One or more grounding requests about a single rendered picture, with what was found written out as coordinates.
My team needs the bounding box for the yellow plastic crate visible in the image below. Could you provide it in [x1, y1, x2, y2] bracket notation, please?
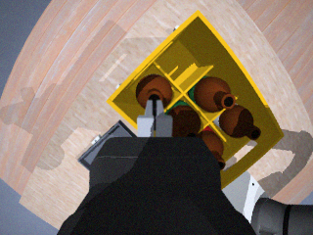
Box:
[107, 10, 285, 190]

